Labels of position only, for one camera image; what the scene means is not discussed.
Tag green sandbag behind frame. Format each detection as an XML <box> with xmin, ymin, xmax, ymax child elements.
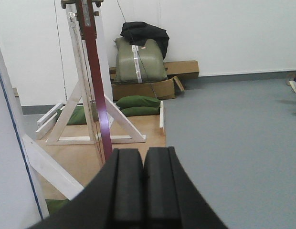
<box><xmin>67</xmin><ymin>105</ymin><xmax>86</xmax><ymax>125</ymax></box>

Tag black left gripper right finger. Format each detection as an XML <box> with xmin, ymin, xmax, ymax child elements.
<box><xmin>144</xmin><ymin>147</ymin><xmax>227</xmax><ymax>229</ymax></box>

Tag plywood base board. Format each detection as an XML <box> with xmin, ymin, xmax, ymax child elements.
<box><xmin>34</xmin><ymin>114</ymin><xmax>167</xmax><ymax>200</ymax></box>

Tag open cardboard box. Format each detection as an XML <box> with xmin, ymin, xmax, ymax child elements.
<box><xmin>112</xmin><ymin>76</ymin><xmax>185</xmax><ymax>100</ymax></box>

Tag white left rail plank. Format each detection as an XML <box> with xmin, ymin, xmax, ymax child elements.
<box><xmin>37</xmin><ymin>103</ymin><xmax>63</xmax><ymax>127</ymax></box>

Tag white wooden edge rail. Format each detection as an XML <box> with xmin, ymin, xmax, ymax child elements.
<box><xmin>159</xmin><ymin>101</ymin><xmax>164</xmax><ymax>135</ymax></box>

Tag black cable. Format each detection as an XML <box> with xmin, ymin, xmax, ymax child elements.
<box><xmin>116</xmin><ymin>0</ymin><xmax>159</xmax><ymax>99</ymax></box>

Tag green sandbag near camera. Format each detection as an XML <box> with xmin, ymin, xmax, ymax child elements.
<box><xmin>45</xmin><ymin>199</ymin><xmax>70</xmax><ymax>215</ymax></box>

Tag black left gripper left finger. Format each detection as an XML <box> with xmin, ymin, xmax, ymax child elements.
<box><xmin>32</xmin><ymin>148</ymin><xmax>144</xmax><ymax>229</ymax></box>

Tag black cloth on bag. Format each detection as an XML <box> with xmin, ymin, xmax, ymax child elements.
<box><xmin>120</xmin><ymin>21</ymin><xmax>169</xmax><ymax>59</ymax></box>

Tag lower green sandbag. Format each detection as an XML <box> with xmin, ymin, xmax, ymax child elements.
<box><xmin>121</xmin><ymin>106</ymin><xmax>160</xmax><ymax>116</ymax></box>

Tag white wooden door frame stand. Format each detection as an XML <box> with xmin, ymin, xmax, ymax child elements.
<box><xmin>0</xmin><ymin>4</ymin><xmax>147</xmax><ymax>219</ymax></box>

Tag brown wooden door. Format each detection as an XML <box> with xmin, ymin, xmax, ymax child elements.
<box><xmin>76</xmin><ymin>0</ymin><xmax>112</xmax><ymax>160</ymax></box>

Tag olive green large bag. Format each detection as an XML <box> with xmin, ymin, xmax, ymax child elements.
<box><xmin>115</xmin><ymin>37</ymin><xmax>163</xmax><ymax>83</ymax></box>

